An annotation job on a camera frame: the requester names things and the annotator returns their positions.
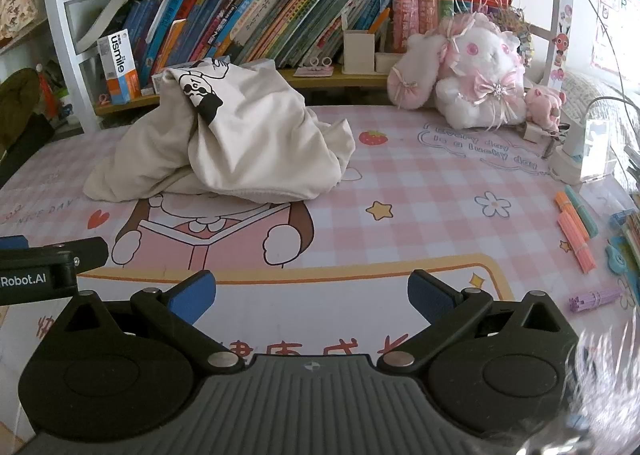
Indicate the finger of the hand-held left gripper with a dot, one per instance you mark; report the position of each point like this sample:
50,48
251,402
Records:
11,242
90,251

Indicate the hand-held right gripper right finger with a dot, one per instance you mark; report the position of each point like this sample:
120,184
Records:
430,295

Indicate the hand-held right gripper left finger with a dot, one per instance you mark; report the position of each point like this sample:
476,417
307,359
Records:
192,292

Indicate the cream printed T-shirt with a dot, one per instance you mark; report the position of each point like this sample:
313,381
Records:
260,135

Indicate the black chair back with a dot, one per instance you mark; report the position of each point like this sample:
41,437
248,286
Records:
22,155

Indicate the pink checked cartoon desk mat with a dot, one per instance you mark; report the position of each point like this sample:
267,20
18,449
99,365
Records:
425,195

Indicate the olive green cloth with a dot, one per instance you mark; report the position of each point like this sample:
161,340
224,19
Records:
17,105

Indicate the orange plastic bottle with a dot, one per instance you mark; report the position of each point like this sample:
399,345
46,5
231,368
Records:
47,92

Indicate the salmon pink stick bundle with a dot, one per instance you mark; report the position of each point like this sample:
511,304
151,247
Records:
577,242

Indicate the purple stick bundle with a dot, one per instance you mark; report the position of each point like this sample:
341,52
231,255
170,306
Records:
595,299

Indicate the orange stick bundle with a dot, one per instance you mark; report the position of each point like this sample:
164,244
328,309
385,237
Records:
566,201

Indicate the green stick bundle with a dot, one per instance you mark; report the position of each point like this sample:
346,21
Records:
582,212

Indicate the tall white orange box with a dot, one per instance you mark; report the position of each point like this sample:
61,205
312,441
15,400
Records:
120,70

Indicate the white power adapter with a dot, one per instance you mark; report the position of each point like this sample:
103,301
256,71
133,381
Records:
567,165

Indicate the blue plastic toy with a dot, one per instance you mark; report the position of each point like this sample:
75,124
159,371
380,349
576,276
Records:
617,260

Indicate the small white block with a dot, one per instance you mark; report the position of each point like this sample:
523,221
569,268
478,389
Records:
533,131

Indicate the white wooden bookshelf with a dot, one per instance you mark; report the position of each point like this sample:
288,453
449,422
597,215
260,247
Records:
55,35

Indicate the white pink plush bunny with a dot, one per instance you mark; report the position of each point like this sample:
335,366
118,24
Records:
480,85

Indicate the small pink plush toy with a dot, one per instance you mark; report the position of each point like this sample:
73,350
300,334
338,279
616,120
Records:
542,107

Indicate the small beige box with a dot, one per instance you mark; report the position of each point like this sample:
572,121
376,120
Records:
390,62

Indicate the small cardboard box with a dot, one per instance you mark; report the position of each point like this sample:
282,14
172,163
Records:
359,55

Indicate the small pink tray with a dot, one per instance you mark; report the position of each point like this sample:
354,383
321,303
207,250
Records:
312,71

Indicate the row of colourful books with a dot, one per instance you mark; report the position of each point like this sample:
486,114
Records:
280,15

